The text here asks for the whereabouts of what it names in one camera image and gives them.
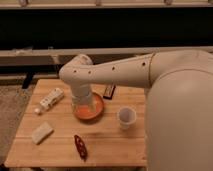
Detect wooden table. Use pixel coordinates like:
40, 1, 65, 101
5, 79, 146, 167

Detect orange ceramic bowl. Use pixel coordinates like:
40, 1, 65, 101
72, 92, 104, 120

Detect white plastic bottle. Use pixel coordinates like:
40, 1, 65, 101
34, 88, 64, 115

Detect dark red snack packet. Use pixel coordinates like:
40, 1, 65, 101
74, 135, 88, 160

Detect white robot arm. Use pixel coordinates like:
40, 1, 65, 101
59, 50, 213, 171

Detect white ceramic cup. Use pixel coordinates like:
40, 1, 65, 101
117, 107, 137, 130

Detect dark chocolate bar packet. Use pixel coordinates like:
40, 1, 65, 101
103, 85, 116, 100

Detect white sponge block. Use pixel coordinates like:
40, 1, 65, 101
31, 122, 54, 144

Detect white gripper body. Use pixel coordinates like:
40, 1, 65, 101
70, 84, 93, 112

